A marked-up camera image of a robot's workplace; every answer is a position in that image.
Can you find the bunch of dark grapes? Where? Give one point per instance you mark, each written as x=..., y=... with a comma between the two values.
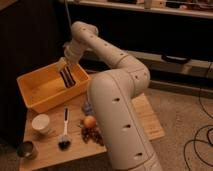
x=93, y=134

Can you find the grey vertical pole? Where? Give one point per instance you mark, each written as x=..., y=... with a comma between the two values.
x=68, y=13

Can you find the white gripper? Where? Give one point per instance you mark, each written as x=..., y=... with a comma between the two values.
x=63, y=63

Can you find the metal can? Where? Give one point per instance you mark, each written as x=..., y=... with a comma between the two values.
x=27, y=150

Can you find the yellow plastic tray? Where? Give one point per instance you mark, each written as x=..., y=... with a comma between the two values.
x=44, y=89

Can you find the dark striped eraser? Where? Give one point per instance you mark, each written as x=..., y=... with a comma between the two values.
x=67, y=77

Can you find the wall shelf with clutter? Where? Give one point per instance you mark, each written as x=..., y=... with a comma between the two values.
x=154, y=6

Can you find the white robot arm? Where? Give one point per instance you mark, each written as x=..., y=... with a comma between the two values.
x=110, y=94

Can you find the wooden table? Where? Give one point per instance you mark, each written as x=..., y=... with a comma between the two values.
x=47, y=145

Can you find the blue cloth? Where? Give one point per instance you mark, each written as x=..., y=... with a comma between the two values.
x=87, y=108

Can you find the white paper cup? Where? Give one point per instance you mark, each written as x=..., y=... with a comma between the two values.
x=41, y=124

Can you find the white handled black brush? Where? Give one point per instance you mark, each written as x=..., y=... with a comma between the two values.
x=65, y=141

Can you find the orange round fruit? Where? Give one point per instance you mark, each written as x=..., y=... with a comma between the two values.
x=89, y=122

